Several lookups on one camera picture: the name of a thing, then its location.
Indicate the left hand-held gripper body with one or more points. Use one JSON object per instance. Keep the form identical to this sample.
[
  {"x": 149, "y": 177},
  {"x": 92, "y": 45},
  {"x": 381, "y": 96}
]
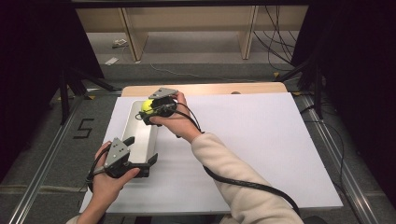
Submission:
[{"x": 117, "y": 152}]

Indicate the small white floor device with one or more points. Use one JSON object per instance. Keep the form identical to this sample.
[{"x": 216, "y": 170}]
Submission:
[{"x": 120, "y": 43}]

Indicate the white plastic bin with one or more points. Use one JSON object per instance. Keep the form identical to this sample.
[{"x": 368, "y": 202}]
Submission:
[{"x": 140, "y": 140}]

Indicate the person's left hand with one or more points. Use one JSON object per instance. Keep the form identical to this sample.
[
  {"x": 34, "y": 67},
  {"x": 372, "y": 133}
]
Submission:
[{"x": 106, "y": 186}]

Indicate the light wooden table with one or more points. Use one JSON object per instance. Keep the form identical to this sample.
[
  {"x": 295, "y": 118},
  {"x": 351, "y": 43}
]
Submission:
[{"x": 218, "y": 88}]

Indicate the beige wooden shelf unit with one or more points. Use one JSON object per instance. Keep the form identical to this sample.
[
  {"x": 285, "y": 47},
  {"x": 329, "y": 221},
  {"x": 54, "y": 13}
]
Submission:
[{"x": 186, "y": 18}]

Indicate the yellow tennis ball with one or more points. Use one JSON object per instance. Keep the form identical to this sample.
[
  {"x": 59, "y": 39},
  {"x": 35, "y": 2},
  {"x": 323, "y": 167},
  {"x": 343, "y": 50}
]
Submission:
[{"x": 147, "y": 106}]

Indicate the white board sheet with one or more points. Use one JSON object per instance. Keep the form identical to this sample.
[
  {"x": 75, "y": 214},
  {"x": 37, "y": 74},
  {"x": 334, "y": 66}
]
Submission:
[{"x": 249, "y": 140}]

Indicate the black metal stand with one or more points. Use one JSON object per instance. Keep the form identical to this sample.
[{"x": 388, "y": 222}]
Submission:
[
  {"x": 65, "y": 93},
  {"x": 317, "y": 87}
]

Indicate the white floor strip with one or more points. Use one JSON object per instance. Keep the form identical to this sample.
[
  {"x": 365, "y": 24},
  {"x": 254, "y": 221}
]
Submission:
[{"x": 111, "y": 61}]

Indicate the metal floor rail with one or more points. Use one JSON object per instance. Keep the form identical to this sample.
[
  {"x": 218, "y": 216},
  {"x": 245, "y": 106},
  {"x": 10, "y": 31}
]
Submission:
[
  {"x": 40, "y": 174},
  {"x": 342, "y": 174}
]

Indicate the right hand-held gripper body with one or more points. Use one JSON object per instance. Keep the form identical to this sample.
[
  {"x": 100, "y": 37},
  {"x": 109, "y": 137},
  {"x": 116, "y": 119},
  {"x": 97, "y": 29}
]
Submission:
[{"x": 163, "y": 107}]

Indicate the person's right hand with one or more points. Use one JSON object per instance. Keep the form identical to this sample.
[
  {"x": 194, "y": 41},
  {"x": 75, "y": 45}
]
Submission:
[{"x": 182, "y": 123}]

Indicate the dark curtain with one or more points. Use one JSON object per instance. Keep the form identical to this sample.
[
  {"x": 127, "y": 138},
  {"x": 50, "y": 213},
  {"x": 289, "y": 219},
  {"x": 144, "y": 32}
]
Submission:
[
  {"x": 31, "y": 62},
  {"x": 358, "y": 77}
]

